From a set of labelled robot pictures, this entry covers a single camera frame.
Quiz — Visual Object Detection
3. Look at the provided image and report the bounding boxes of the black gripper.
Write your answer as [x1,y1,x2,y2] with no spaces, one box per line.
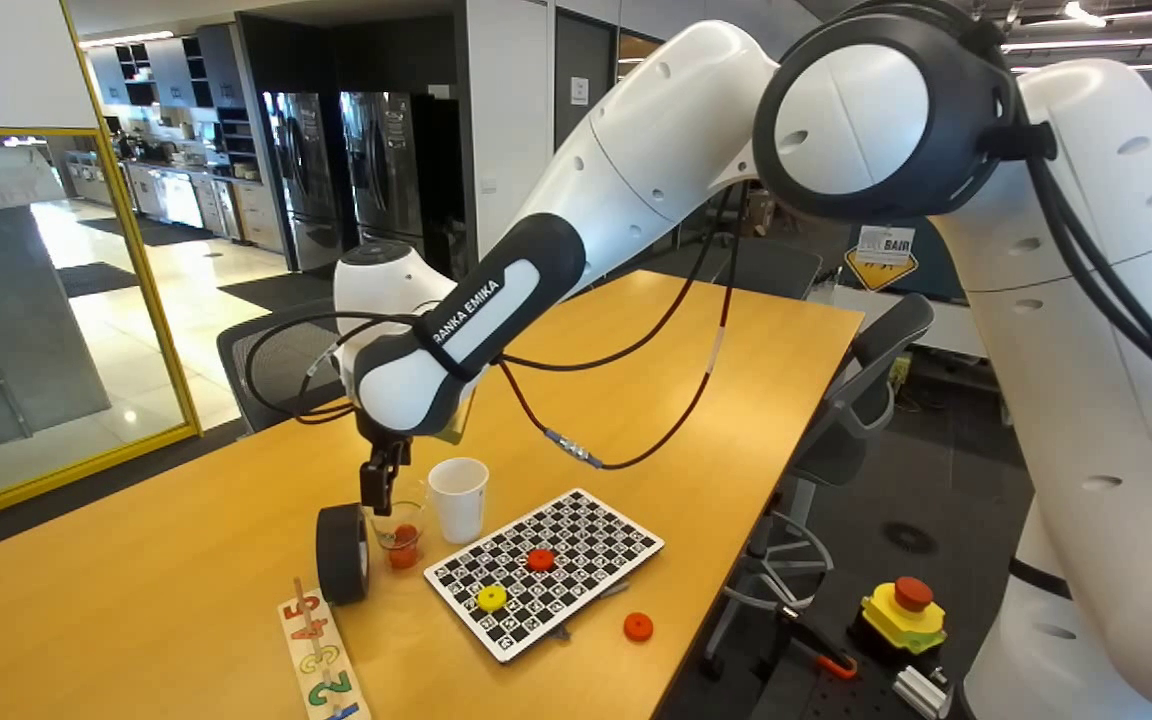
[357,432,416,519]

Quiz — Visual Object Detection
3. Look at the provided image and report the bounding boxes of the black glass door refrigerators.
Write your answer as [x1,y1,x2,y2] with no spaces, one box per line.
[252,85,469,306]

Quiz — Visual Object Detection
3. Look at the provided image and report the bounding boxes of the black swivel office chair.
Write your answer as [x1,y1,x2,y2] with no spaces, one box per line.
[701,292,934,673]

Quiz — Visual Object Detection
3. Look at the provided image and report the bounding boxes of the yellow red emergency stop button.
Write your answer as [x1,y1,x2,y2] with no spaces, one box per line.
[856,573,952,659]

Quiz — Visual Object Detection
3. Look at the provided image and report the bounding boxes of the transparent plastic cup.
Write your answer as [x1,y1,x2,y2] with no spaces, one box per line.
[366,495,432,577]

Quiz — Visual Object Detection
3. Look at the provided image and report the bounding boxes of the small grey metal box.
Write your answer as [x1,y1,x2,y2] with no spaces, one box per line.
[892,659,956,720]

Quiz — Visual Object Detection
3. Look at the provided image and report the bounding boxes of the small dark floor mat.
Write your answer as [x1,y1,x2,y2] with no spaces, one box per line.
[57,260,142,299]

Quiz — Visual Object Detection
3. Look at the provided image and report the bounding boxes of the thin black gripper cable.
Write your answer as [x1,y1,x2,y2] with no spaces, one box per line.
[239,196,749,471]

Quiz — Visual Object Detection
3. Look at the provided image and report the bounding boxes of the grey mesh office chair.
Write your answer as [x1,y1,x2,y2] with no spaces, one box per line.
[210,306,378,432]

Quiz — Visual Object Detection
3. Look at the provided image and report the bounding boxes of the black white marker board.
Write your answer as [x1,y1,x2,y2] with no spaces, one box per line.
[418,486,669,668]

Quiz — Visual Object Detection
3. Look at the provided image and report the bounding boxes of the dark chair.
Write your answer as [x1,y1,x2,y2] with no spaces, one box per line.
[691,211,851,299]

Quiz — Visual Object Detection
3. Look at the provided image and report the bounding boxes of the black tape roll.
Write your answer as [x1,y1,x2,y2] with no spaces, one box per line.
[312,499,375,610]

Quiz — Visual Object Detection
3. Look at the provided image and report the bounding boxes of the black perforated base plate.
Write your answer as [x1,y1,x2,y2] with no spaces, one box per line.
[741,646,931,720]

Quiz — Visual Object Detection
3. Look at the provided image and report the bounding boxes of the wooden number puzzle board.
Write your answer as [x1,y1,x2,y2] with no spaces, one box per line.
[276,583,375,720]

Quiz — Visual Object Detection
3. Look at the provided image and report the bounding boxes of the large dark floor mat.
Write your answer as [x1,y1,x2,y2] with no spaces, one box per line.
[219,268,366,323]

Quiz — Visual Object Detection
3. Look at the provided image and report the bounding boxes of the round black floor plate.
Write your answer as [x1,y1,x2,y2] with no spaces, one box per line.
[881,516,941,562]

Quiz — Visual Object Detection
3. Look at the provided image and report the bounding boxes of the yellow white sign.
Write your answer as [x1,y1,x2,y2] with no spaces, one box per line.
[842,221,925,297]

